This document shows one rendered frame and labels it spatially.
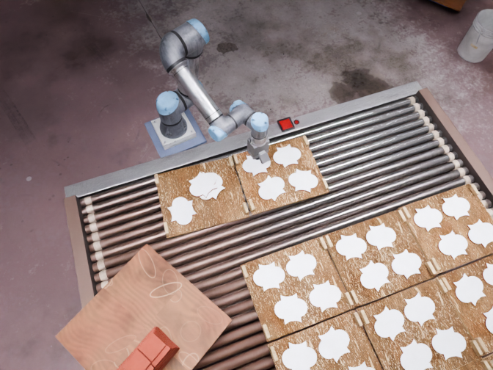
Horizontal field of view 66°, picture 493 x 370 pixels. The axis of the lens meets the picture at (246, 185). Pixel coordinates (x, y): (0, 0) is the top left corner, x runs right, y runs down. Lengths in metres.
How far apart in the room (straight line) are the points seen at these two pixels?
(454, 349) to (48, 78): 3.61
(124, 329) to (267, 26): 3.15
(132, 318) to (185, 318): 0.21
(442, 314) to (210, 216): 1.13
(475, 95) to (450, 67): 0.36
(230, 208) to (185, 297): 0.49
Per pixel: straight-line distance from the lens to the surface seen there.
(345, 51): 3.91
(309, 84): 3.57
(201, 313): 1.64
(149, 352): 1.47
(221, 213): 1.86
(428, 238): 2.02
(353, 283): 1.83
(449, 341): 1.93
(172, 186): 1.95
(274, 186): 1.91
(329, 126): 2.18
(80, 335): 1.75
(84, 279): 1.89
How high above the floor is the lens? 2.66
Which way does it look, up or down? 64 degrees down
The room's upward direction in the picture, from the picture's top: 1 degrees clockwise
